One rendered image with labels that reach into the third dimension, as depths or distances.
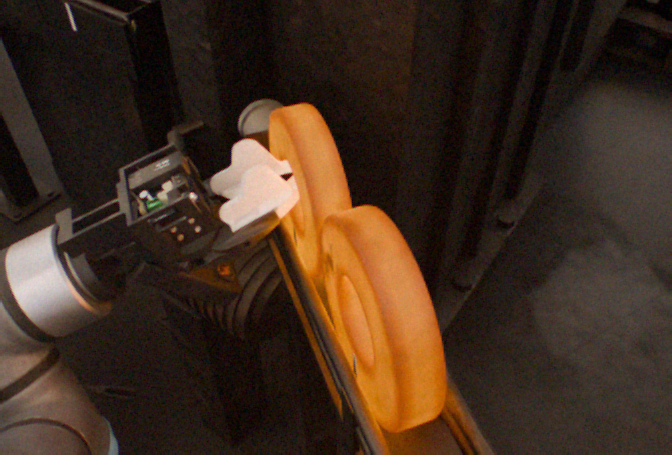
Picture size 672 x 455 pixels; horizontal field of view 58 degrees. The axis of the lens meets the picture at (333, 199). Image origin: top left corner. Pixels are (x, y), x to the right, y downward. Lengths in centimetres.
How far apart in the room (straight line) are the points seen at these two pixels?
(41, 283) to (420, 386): 31
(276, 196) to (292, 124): 6
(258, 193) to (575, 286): 107
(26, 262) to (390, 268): 30
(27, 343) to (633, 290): 126
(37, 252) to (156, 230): 10
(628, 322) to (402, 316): 112
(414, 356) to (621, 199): 139
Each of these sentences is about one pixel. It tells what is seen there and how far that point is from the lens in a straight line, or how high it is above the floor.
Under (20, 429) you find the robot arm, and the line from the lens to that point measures 55.
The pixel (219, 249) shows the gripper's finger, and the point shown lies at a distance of 51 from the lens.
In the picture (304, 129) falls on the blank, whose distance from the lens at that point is 50.
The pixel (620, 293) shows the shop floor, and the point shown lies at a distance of 150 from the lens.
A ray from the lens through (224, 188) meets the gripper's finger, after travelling 55.
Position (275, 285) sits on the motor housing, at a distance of 72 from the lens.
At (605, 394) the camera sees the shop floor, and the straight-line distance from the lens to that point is 134.
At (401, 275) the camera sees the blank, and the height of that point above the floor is 80.
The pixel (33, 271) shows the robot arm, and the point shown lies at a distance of 54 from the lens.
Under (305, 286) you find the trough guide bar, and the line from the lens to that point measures 50.
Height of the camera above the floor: 109
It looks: 44 degrees down
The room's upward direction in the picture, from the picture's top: straight up
